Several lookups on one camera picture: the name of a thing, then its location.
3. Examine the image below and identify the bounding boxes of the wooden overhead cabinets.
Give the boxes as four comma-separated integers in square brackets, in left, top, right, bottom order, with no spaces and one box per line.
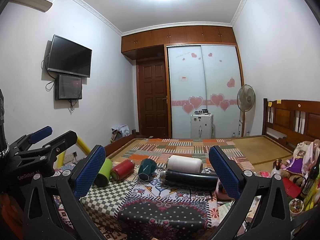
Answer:
[121,25,236,60]

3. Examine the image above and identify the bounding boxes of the wall-mounted black television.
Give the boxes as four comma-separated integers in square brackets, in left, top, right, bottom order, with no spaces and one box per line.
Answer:
[46,35,92,77]

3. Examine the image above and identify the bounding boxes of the yellow padded bar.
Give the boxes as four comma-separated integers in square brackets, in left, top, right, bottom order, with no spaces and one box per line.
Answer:
[55,137,91,168]

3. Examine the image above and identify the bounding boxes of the brown wooden door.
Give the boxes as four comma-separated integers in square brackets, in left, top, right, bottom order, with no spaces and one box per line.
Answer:
[137,59,169,138]

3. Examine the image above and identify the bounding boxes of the lime green cup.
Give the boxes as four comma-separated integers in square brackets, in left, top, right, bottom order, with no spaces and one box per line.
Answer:
[94,158,113,187]

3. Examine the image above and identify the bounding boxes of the small black wall monitor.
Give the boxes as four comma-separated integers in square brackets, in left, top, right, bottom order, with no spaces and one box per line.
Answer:
[54,74,82,100]

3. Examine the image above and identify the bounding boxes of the patterned tablecloth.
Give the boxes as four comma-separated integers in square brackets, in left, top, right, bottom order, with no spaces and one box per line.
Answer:
[80,169,234,239]

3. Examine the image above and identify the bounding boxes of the sliding wardrobe with hearts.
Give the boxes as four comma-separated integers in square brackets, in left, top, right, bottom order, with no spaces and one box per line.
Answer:
[167,44,242,139]

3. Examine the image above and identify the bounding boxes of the standing electric fan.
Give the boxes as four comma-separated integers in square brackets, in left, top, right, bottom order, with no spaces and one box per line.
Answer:
[236,84,255,137]

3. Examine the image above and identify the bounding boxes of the patchwork bed mat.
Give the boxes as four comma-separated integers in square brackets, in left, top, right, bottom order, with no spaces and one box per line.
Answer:
[109,136,292,172]

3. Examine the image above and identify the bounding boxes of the dark green faceted cup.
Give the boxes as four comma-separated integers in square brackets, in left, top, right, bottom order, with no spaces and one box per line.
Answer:
[138,159,157,181]

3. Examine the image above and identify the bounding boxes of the black thermos bottle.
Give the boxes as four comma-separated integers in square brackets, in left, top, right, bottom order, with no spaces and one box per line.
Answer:
[159,170,218,191]

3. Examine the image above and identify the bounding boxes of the white thermos cup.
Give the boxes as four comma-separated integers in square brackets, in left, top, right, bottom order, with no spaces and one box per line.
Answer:
[167,155,203,172]

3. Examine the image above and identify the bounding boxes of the bag on floor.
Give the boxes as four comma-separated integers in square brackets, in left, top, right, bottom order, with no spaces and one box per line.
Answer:
[111,125,131,142]

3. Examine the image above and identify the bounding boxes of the white small cabinet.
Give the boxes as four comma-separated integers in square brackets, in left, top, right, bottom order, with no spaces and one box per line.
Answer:
[190,114,213,140]

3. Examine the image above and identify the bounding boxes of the red thermos cup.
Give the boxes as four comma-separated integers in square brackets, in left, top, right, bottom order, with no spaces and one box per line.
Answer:
[110,159,135,181]

